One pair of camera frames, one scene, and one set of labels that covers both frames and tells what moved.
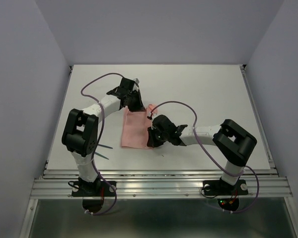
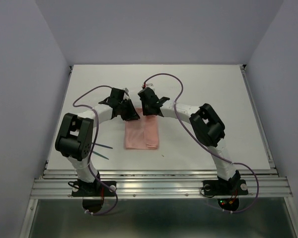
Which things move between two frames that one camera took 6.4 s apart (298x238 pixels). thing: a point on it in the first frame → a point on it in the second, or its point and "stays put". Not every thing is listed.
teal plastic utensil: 105,146 stays put
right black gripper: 151,141 → 144,111
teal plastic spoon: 99,154 stays put
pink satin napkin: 135,127 stays put
